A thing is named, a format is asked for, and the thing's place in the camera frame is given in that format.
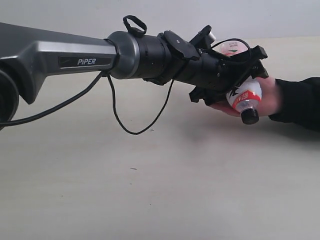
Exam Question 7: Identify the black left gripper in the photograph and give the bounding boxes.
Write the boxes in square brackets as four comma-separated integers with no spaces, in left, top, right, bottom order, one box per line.
[188,45,269,105]

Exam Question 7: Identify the pink peach label bottle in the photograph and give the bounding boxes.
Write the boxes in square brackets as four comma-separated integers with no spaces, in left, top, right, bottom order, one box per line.
[218,40,262,125]

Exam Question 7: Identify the black sleeve forearm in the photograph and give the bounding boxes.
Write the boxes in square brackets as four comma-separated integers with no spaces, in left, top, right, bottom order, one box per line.
[268,76,320,132]

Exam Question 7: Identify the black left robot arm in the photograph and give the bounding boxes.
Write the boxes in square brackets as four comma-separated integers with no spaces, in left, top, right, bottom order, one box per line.
[0,23,268,128]

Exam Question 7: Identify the open person hand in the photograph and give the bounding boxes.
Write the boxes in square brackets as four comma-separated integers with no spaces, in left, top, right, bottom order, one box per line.
[210,77,283,117]

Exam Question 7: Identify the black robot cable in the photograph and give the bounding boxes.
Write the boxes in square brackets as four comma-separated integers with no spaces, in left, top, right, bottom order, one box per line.
[0,14,252,135]

